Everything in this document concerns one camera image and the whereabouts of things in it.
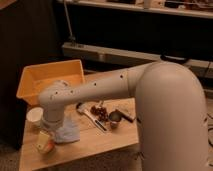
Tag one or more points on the wall shelf with clutter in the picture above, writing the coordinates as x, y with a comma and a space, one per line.
140, 8

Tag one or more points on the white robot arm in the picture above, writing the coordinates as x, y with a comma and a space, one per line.
170, 106

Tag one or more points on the small yellow-red apple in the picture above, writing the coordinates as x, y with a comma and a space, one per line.
50, 146

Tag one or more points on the brown rectangular block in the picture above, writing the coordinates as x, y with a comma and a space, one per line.
125, 116

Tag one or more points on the small metal cup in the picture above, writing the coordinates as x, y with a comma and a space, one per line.
114, 119

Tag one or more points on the silver peeler with black handle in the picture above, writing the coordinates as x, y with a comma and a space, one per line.
81, 108

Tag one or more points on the white paper cup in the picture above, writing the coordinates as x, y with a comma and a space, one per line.
34, 115

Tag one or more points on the orange plastic bin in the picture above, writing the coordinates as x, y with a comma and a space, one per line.
36, 78

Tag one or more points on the grey metal rail base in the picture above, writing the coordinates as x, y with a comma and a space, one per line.
125, 57

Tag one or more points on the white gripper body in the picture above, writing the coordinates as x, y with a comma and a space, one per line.
50, 126

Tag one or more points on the blue folded cloth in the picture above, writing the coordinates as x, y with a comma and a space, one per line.
68, 132

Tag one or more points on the bunch of dark grapes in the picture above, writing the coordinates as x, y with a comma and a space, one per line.
100, 112

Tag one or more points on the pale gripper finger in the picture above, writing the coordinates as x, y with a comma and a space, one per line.
43, 139
53, 134

